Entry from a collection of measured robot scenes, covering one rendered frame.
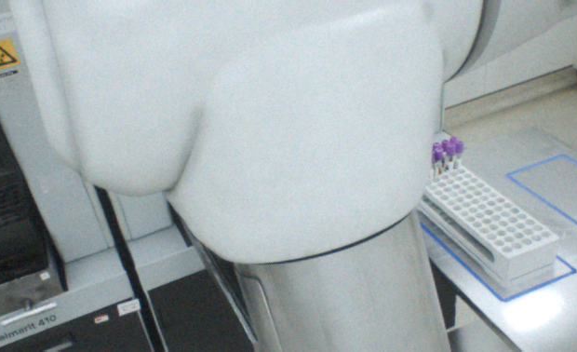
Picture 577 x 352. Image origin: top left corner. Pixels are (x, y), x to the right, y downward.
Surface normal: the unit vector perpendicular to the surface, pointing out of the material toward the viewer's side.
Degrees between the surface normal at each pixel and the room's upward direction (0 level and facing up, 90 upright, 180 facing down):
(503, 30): 112
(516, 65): 90
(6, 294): 90
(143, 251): 0
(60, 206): 90
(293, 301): 75
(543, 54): 90
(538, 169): 0
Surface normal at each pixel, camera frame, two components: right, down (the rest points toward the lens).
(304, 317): -0.32, 0.35
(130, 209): 0.41, 0.49
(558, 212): -0.12, -0.81
